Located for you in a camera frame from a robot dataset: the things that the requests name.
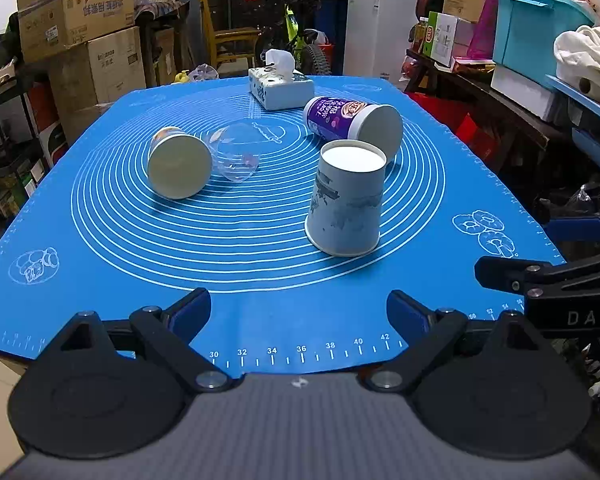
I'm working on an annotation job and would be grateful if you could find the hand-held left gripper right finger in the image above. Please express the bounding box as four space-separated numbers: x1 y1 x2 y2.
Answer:
366 289 562 394

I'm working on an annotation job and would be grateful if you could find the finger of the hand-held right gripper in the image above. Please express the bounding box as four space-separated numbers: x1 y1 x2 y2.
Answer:
473 249 600 307
539 211 600 250

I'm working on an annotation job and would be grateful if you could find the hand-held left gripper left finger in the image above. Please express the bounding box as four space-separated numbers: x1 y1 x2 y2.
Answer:
39 287 232 394

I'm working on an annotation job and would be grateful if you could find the white blue paper cup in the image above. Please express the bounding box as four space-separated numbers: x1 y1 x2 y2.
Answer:
304 140 387 258

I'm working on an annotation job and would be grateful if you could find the orange rimmed paper cup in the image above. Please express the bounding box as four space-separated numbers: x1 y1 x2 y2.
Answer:
146 126 214 200

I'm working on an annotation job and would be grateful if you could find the clear plastic cup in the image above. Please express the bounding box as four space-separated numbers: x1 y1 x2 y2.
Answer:
208 122 262 184

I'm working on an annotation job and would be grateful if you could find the purple paper cup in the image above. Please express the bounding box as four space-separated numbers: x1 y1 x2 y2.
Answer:
303 95 405 164

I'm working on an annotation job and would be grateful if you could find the blue silicone baking mat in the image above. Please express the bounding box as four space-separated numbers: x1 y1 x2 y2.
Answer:
0 75 569 382

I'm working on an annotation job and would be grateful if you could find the white foam box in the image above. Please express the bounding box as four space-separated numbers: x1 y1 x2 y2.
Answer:
489 64 562 122

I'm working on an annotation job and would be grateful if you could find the white crumpled cloth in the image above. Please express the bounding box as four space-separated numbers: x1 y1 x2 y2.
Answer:
553 24 600 92

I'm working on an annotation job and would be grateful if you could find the teal plastic storage bin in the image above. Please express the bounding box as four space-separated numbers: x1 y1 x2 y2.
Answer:
490 0 597 92

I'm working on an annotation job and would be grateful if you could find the pink plastic bag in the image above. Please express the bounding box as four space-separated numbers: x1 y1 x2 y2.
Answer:
467 0 501 61

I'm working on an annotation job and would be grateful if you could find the green white carton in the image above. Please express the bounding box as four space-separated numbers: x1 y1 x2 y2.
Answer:
427 10 477 69

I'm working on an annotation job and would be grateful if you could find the crushed clear plastic bottle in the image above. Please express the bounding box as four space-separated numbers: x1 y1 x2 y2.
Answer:
187 63 220 83

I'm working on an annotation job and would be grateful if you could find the white blue tissue box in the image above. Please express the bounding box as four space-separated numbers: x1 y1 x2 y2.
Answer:
248 48 315 110

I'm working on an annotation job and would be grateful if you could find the dark metal shelf rack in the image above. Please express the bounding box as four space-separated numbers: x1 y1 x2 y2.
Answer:
0 57 61 218

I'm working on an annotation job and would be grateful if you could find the orange drink bottle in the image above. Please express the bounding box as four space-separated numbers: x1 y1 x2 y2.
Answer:
411 16 431 54

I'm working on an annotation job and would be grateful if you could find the large plain cardboard box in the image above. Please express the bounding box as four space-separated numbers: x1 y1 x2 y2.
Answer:
47 26 147 147

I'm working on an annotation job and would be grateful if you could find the white chest freezer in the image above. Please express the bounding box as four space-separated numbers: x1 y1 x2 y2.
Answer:
342 0 424 82

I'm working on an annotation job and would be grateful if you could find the wooden chair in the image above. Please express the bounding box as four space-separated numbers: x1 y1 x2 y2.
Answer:
197 0 262 79

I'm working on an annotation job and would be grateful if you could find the green black bicycle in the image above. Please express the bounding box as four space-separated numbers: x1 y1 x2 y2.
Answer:
224 0 334 77

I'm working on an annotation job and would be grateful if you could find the open cardboard box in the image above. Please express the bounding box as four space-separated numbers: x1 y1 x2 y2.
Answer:
15 0 136 64

